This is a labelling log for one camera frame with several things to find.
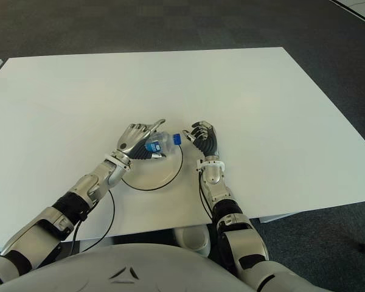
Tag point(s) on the white plate black rim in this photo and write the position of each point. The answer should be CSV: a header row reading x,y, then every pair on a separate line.
x,y
152,175

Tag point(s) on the grey table frame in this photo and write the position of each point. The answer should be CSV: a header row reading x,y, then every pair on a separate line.
x,y
105,240

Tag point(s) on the grey robot torso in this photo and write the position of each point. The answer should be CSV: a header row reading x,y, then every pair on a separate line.
x,y
124,267

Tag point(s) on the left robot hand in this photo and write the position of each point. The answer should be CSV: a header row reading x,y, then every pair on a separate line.
x,y
130,138

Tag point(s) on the clear water bottle blue cap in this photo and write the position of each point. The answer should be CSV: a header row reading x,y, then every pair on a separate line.
x,y
165,143

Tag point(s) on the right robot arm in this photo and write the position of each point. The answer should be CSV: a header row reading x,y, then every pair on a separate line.
x,y
243,243

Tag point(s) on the white robot leg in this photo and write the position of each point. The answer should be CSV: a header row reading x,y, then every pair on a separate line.
x,y
191,240

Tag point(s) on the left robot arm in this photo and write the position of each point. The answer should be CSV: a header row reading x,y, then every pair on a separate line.
x,y
48,225

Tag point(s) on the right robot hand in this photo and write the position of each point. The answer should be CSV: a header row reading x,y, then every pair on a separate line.
x,y
208,141

